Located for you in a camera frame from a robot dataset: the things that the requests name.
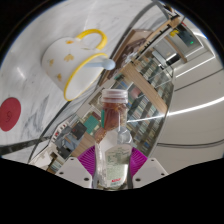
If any large wall bookshelf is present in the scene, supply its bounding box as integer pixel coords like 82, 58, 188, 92
113, 49, 176, 158

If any clear plastic drink bottle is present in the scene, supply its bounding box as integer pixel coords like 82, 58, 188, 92
94, 88, 134, 191

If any brown model on wooden board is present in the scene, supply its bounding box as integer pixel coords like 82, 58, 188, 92
101, 29, 158, 89

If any white mug with yellow rim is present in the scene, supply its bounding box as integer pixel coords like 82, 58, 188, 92
40, 28, 109, 102

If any flat round red coaster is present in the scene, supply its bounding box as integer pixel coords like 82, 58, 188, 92
0, 96, 22, 132

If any light blue spoon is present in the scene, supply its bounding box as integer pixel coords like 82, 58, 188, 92
84, 58, 116, 71

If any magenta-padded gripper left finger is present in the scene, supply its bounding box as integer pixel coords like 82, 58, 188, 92
54, 145, 98, 188

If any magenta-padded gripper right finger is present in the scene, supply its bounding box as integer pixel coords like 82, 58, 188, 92
128, 146, 169, 188

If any dark grey architectural model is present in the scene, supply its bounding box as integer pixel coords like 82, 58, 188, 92
54, 121, 88, 158

